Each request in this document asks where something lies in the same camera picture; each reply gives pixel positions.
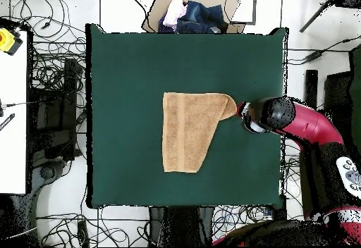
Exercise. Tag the pale pink garment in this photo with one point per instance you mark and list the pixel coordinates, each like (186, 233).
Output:
(175, 11)

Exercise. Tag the blue jeans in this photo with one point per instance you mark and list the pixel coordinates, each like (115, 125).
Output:
(203, 17)

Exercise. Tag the yellow emergency stop button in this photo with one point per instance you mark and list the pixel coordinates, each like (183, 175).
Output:
(6, 41)

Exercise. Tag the black striped tool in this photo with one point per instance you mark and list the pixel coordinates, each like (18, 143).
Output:
(7, 121)

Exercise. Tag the green cloth-covered table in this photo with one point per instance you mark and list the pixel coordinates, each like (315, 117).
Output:
(356, 90)

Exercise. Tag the black metal stand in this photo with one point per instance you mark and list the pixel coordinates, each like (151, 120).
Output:
(311, 87)
(69, 104)

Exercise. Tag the black power strip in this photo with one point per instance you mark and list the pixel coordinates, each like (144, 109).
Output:
(83, 232)

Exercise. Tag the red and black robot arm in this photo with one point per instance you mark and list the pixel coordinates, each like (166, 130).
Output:
(310, 124)

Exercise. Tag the black tripod stand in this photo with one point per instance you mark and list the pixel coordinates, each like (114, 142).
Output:
(351, 0)

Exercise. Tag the purple dotted garment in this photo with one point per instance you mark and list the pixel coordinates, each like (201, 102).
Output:
(165, 28)

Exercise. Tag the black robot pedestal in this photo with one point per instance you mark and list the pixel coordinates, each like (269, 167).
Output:
(180, 225)

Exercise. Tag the round black base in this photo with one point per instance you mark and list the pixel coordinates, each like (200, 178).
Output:
(47, 172)

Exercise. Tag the tan terry towel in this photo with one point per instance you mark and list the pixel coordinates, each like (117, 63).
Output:
(189, 132)

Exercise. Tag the dark green table cloth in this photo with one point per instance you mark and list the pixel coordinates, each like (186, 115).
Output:
(127, 76)

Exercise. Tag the white side table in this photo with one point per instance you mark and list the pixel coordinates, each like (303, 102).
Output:
(12, 118)

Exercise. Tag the cardboard box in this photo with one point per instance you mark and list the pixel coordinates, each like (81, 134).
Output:
(156, 11)

